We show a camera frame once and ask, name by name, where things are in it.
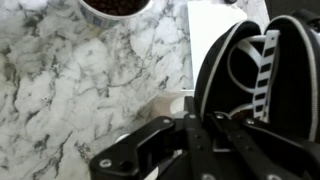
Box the metal cup with blue print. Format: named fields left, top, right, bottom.
left=77, top=0, right=153, bottom=30

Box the white folded paper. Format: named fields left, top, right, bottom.
left=186, top=0, right=248, bottom=92

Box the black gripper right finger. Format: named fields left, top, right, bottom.
left=206, top=111, right=320, bottom=180

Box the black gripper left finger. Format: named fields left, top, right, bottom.
left=89, top=95, right=215, bottom=180

